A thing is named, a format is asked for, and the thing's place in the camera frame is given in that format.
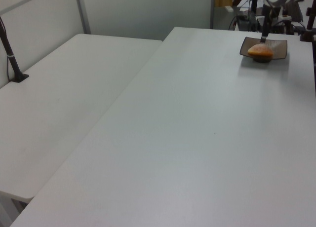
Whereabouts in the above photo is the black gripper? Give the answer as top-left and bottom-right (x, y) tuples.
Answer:
(260, 4), (272, 44)

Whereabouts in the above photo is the sugared orange bread roll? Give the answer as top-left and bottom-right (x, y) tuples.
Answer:
(247, 43), (275, 58)

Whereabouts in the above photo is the grey metal partition post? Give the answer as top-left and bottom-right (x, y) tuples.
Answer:
(209, 0), (215, 30)

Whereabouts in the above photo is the dark brown clamp stand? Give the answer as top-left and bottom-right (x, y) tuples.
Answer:
(299, 6), (316, 42)

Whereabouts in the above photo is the black camera stand pole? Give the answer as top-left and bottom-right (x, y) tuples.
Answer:
(0, 16), (30, 83)

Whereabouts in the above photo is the black equipment box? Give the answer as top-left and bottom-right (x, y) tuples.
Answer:
(235, 14), (258, 32)

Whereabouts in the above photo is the brown square ceramic plate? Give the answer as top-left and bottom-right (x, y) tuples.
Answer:
(239, 36), (289, 64)

